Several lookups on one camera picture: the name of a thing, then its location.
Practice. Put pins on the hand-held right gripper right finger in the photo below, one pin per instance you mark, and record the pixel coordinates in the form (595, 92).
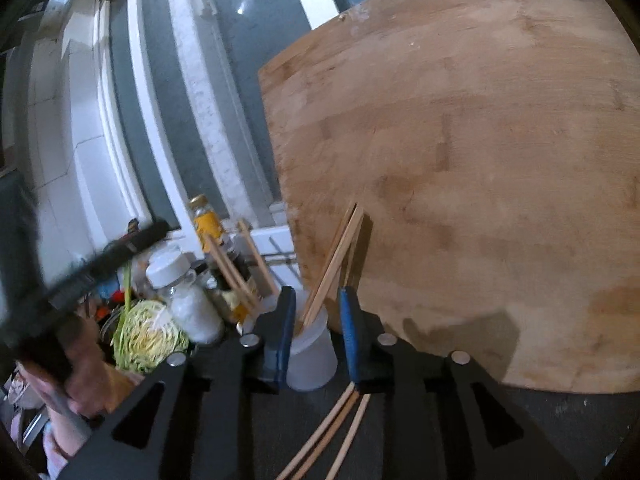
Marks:
(350, 340)

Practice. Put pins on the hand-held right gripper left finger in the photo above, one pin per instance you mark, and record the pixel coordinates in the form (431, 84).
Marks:
(284, 330)

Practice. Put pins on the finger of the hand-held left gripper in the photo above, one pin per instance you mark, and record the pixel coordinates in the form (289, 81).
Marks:
(110, 260)

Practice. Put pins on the translucent plastic cup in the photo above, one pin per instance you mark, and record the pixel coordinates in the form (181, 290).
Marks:
(312, 360)

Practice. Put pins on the light wooden chopstick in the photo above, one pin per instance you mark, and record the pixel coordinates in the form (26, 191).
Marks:
(237, 270)
(257, 257)
(330, 265)
(227, 270)
(338, 265)

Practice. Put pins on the pile of wooden chopsticks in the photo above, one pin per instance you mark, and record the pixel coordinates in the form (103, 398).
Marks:
(320, 435)

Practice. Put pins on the person's left hand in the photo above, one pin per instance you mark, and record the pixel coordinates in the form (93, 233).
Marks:
(87, 375)

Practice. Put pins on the green onion stalk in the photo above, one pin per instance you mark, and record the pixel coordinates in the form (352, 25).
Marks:
(128, 285)

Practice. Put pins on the stainless steel pot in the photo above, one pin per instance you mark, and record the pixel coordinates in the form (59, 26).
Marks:
(106, 327)

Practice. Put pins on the halved green cabbage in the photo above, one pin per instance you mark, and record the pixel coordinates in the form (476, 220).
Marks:
(145, 335)

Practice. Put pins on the glass salt jar white lid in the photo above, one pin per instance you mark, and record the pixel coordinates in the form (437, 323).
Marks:
(192, 310)

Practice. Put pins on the oyster sauce bottle yellow label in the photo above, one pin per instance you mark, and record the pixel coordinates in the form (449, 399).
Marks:
(207, 225)

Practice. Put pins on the white framed window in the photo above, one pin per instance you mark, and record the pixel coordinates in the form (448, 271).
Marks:
(137, 60)

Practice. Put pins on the wooden cutting board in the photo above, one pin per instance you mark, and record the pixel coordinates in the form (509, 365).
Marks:
(475, 160)

